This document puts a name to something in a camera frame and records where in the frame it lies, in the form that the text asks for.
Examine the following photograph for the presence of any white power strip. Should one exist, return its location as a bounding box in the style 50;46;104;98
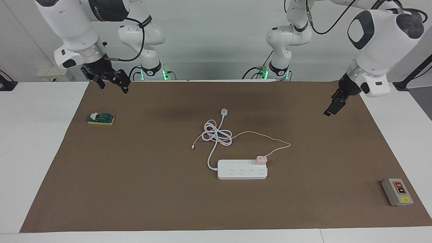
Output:
217;159;268;180

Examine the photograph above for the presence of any black clamp stand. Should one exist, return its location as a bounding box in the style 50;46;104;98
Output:
393;54;432;91
0;70;18;91

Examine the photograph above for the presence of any brown table mat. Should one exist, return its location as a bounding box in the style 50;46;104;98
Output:
19;80;432;233

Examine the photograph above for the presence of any black base cable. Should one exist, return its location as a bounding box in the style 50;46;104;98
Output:
128;65;142;81
241;51;274;80

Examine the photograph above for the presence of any green knife switch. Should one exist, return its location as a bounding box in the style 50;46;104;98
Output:
86;112;115;126

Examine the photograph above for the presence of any white wall socket box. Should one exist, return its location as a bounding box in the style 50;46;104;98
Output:
36;66;75;82

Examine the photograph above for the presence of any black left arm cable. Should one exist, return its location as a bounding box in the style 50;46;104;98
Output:
305;0;429;35

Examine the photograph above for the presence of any grey on-off switch box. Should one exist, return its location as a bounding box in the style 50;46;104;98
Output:
381;178;414;207

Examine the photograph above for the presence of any white power strip cable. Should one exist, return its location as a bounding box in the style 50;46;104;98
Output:
202;108;233;170

